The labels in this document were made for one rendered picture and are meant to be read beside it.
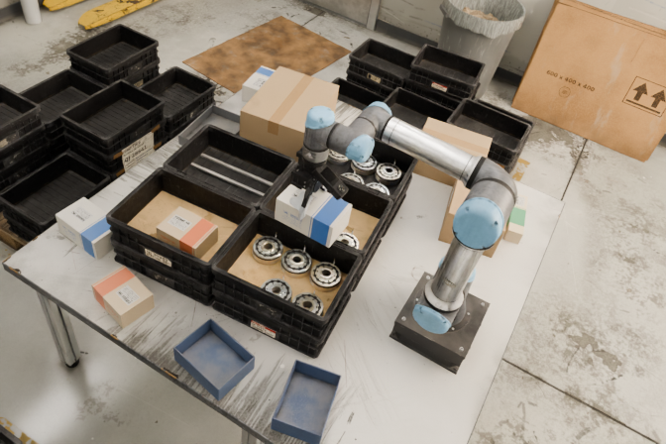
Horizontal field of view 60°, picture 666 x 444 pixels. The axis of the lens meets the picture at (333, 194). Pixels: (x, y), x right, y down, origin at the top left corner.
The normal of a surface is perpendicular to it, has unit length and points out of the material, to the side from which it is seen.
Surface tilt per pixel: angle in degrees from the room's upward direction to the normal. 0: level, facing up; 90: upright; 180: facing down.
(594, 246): 0
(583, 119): 72
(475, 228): 83
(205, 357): 0
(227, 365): 0
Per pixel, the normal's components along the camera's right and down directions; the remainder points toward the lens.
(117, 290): 0.14, -0.71
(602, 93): -0.45, 0.36
